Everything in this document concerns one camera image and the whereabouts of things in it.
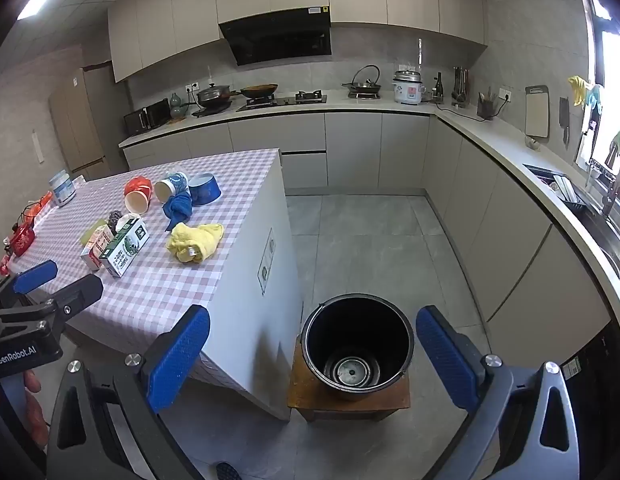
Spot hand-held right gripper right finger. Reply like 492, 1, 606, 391
415, 305, 581, 480

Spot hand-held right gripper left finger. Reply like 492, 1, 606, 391
46, 304, 212, 480

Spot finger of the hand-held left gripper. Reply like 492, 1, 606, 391
0, 274, 104, 326
0, 260, 59, 311

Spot red plastic bag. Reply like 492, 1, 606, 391
10, 223, 37, 256

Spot small pink carton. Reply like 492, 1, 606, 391
80, 224, 115, 272

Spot green and white carton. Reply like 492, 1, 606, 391
99, 217, 151, 278

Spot black plastic bucket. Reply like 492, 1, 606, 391
301, 294, 416, 402

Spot yellow cloth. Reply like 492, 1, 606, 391
166, 222, 225, 264

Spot red paper cup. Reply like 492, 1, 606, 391
124, 176, 154, 215

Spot blue cloth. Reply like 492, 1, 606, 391
162, 192, 194, 232

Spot blue patterned paper cup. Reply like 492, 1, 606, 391
154, 172, 190, 203

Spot blue round bowl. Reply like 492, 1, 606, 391
188, 173, 222, 206

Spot person's left hand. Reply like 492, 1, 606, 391
20, 369, 50, 442

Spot orange red packet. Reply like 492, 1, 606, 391
24, 192, 53, 220

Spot pink checked tablecloth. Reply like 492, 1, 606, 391
0, 148, 291, 411

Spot island outlet panel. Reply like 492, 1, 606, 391
257, 227, 277, 295

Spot brown wooden stool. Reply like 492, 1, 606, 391
287, 332, 412, 423

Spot white kitchen island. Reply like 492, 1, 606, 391
190, 150, 307, 421

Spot black built-in oven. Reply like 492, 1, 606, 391
560, 320, 620, 480

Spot beige tall cabinet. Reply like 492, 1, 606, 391
49, 67, 131, 181

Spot black microwave oven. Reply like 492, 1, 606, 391
123, 99, 171, 136

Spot steel sink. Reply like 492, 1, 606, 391
575, 195, 620, 281

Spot black dish rack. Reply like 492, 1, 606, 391
524, 162, 588, 208

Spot black induction cooker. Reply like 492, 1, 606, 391
190, 101, 234, 118

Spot beige base cabinets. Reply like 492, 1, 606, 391
119, 105, 616, 361

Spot steel faucet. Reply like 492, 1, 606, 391
601, 142, 620, 217

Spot dark utensil holder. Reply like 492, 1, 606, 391
476, 87, 496, 121

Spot grey cutting board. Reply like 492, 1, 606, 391
525, 85, 551, 139

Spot black wok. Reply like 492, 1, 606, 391
240, 83, 280, 100

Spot black cleaver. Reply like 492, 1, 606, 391
559, 97, 572, 148

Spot white rice cooker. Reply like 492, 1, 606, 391
392, 70, 427, 106

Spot black gas hob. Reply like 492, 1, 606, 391
235, 91, 328, 111

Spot black range hood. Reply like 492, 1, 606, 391
218, 6, 333, 67

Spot kitchen window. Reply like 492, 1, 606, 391
580, 0, 620, 196

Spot black pot with arched handle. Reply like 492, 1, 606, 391
341, 65, 382, 96

